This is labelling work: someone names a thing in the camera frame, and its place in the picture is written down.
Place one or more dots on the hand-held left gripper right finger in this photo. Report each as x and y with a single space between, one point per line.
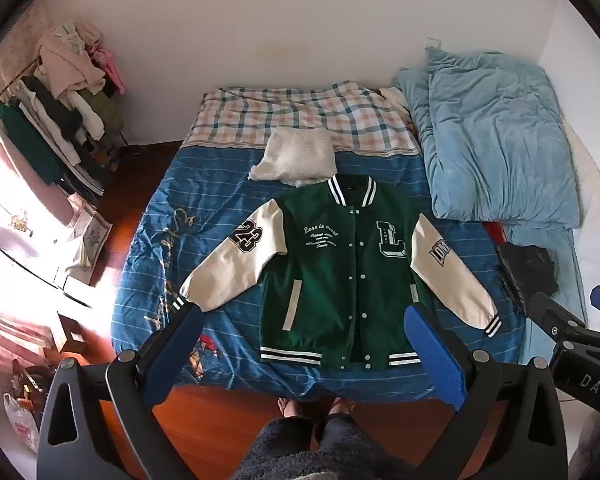
436 355

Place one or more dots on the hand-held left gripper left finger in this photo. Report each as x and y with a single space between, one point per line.
176 352

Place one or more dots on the green varsity jacket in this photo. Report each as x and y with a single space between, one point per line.
330 285

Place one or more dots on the row of hanging clothes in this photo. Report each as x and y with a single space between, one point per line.
40 125

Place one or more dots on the pile of pink clothes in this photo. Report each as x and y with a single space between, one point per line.
75 60

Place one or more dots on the black cloth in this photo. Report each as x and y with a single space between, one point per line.
527 270

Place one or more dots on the red cloth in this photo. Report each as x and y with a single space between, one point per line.
493 234

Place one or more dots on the cardboard box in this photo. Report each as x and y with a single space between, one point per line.
71 332

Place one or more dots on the cream blanket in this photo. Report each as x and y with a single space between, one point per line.
595 195

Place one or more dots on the embroidered cushion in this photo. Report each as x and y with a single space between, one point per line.
92 232

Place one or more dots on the person's legs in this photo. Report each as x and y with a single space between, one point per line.
310 445

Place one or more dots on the white plastic bag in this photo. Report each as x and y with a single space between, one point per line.
22 422

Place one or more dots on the light blue duvet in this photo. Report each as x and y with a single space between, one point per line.
490 135

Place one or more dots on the white fluffy cloth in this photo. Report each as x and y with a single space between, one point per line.
297 155

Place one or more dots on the plaid blanket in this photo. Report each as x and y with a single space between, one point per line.
305 110

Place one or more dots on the white hanger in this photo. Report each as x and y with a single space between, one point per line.
432 42

